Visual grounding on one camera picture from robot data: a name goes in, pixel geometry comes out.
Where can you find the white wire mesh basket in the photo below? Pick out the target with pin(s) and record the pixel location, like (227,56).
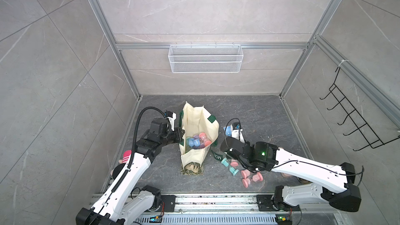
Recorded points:
(217,58)

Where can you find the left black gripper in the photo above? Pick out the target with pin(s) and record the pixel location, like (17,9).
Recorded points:
(178,135)

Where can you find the pink toy at left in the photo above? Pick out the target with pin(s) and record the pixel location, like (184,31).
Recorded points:
(121,163)

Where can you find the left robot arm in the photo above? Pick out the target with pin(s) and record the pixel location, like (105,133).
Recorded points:
(113,207)

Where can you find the teal hourglass front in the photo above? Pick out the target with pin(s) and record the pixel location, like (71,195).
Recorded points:
(233,170)

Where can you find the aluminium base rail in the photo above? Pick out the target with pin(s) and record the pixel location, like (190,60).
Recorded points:
(225,209)

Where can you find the teal hourglass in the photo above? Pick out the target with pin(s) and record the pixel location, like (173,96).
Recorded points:
(225,162)
(233,170)

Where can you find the cream canvas tote bag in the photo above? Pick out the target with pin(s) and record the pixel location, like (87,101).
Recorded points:
(194,120)

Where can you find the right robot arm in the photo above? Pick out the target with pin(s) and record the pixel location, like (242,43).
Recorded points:
(332,184)

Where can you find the blue hourglass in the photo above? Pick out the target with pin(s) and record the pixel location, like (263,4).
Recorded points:
(196,143)

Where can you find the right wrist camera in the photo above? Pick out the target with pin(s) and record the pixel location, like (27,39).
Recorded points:
(237,133)

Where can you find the pink hourglass small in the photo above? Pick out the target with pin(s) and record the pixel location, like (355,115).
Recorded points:
(245,174)

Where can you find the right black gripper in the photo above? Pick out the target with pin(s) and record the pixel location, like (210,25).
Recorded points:
(246,143)

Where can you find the black wire hook rack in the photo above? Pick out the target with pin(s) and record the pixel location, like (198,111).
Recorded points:
(354,117)

